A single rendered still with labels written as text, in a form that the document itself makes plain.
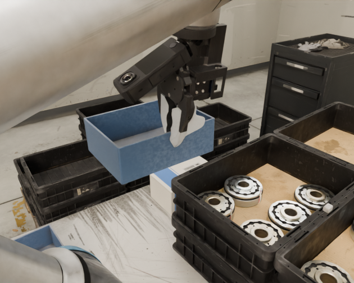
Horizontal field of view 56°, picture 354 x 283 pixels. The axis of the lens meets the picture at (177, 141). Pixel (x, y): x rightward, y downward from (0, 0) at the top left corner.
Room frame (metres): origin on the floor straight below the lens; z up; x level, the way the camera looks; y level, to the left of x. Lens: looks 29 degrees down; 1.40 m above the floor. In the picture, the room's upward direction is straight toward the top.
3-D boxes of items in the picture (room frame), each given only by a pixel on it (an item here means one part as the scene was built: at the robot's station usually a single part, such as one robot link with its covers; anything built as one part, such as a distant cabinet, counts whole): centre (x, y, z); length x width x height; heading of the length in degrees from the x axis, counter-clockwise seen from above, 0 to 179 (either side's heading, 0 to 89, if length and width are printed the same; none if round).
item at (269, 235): (0.55, -0.19, 0.86); 0.05 x 0.05 x 0.01
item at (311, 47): (2.24, -0.86, 0.88); 0.25 x 0.19 x 0.03; 124
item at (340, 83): (2.24, -1.00, 0.45); 0.60 x 0.45 x 0.90; 124
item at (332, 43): (2.34, -1.07, 0.88); 0.29 x 0.22 x 0.03; 124
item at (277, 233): (0.55, -0.19, 0.86); 0.10 x 0.10 x 0.01
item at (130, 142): (0.57, 0.05, 1.10); 0.20 x 0.15 x 0.07; 125
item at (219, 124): (1.75, -0.19, 0.37); 0.40 x 0.30 x 0.45; 124
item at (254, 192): (0.73, -0.18, 0.86); 0.10 x 0.10 x 0.01
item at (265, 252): (0.67, -0.23, 0.92); 0.40 x 0.30 x 0.02; 129
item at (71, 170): (1.30, 0.48, 0.37); 0.40 x 0.30 x 0.45; 124
